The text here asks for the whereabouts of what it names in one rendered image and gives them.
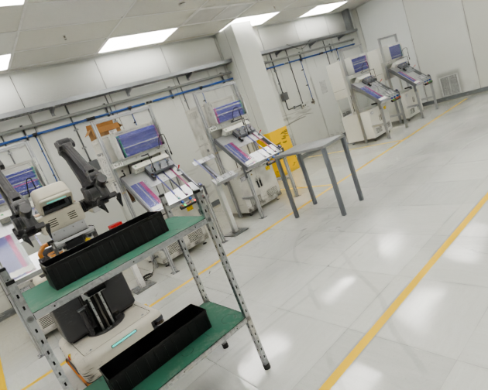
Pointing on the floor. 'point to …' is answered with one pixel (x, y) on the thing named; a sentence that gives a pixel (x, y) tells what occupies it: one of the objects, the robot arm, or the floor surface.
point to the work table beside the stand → (326, 166)
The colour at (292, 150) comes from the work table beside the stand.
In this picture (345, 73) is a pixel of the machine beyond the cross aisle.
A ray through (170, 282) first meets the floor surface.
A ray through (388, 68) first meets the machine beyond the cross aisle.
